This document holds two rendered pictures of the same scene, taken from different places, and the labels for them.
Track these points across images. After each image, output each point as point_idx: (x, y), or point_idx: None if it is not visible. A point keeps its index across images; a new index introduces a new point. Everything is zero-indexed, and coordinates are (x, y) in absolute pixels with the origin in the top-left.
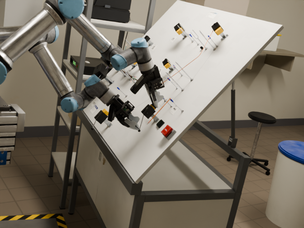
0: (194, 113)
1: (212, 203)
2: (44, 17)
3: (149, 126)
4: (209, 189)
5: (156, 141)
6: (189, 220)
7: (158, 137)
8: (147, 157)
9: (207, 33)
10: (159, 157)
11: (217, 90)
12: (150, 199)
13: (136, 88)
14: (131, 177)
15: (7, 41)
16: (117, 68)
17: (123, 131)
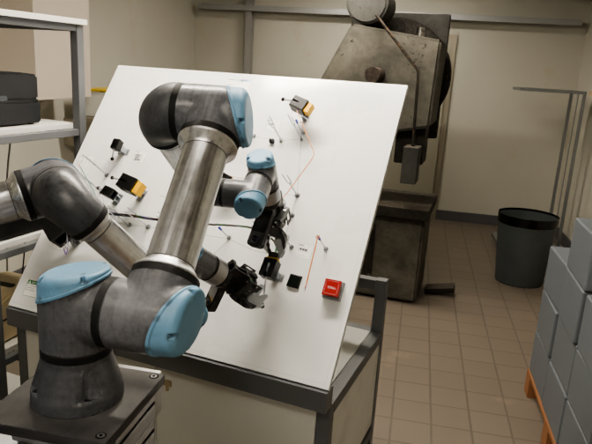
0: (356, 245)
1: (369, 363)
2: (216, 158)
3: (269, 292)
4: (360, 346)
5: (314, 311)
6: (357, 403)
7: (310, 304)
8: (318, 343)
9: (259, 114)
10: (344, 333)
11: (371, 201)
12: (337, 403)
13: (264, 239)
14: (314, 386)
15: (177, 235)
16: (258, 214)
17: (209, 319)
